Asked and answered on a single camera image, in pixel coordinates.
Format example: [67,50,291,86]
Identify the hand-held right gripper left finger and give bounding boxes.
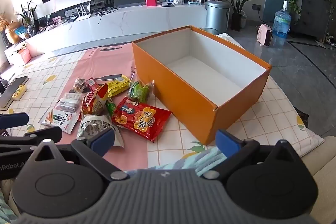
[34,127,131,183]

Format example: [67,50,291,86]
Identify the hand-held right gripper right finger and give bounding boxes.
[198,129,300,182]

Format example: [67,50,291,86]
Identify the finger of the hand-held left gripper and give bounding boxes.
[0,112,29,131]
[0,126,64,155]

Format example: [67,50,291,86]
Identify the grey white snack packet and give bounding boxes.
[77,114,126,148]

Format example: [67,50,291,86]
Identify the white breadstick box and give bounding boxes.
[39,109,79,134]

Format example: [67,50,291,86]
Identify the green sausage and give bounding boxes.
[106,98,117,117]

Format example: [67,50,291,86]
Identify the red stick snack packet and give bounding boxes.
[81,84,109,115]

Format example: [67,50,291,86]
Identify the large red snack packet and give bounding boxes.
[112,97,172,143]

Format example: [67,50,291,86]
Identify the clear packet of white balls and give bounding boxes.
[56,93,83,113]

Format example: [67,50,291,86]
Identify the yellow snack packet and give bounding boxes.
[106,74,132,98]

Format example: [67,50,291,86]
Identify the dark red snack bar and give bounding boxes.
[87,78,100,90]

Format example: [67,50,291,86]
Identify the clear packet of brown snacks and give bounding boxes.
[72,78,88,93]

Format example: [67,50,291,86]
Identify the clear packet of green snacks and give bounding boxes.
[127,80,155,104]

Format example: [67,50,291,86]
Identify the orange cardboard box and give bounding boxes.
[132,25,272,146]

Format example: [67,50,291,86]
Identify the yellow tissue packet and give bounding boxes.
[12,85,28,101]

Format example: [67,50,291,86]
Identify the black book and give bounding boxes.
[0,76,29,110]

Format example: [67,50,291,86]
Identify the checked lemon print tablecloth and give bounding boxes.
[0,32,326,174]

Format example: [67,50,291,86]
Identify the pink and white box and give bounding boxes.
[4,43,32,65]

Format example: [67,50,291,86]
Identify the pink bottle print mat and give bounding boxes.
[51,43,158,170]

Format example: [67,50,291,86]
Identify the golden vase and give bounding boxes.
[5,21,23,45]

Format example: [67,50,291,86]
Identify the beige sofa cushion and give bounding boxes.
[299,135,336,224]

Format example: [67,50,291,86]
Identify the slim-leaved potted plant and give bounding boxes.
[16,0,37,35]

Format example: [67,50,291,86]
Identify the pink space heater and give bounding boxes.
[257,24,273,46]

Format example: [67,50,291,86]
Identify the long-leaved potted plant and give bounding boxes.
[217,0,261,31]

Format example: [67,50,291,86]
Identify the white marble TV cabinet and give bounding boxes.
[25,2,208,56]

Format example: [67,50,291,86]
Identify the silver trash can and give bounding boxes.
[205,0,230,35]

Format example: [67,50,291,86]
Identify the white router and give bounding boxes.
[75,3,92,22]

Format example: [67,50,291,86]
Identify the large blue water bottle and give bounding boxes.
[273,1,292,38]

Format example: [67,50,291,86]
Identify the dark grey cabinet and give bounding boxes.
[290,0,332,41]

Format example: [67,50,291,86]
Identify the black cables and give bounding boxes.
[94,6,117,24]

